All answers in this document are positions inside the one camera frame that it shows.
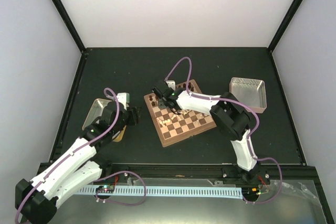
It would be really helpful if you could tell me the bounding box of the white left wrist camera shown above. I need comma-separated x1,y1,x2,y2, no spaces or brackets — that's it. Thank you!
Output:
117,92,130,110

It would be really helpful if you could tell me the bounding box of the dark chess pieces row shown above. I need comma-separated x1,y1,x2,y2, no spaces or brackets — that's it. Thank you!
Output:
152,81,193,101

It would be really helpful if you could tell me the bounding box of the metal tray yellow rim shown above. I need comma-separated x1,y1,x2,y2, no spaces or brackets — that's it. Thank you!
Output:
82,99,127,142

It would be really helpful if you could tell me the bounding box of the light blue slotted cable duct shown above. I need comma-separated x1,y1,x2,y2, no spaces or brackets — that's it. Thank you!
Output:
76,185,243,199

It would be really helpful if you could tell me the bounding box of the light chess pieces pile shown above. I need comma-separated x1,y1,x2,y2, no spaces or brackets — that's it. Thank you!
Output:
156,109,204,128

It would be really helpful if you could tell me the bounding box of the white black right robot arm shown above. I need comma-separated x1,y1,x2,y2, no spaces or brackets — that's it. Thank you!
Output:
152,81,258,184

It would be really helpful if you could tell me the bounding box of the black mounting rail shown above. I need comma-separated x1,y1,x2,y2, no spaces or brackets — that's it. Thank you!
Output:
96,164,273,183

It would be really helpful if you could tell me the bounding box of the wooden chess board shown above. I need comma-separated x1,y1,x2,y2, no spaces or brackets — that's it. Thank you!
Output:
144,92,216,147

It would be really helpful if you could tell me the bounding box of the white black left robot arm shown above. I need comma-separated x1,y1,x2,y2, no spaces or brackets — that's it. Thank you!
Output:
15,102,141,223

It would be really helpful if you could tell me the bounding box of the pink plastic bin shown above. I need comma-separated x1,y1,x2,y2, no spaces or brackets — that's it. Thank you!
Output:
229,77,267,114

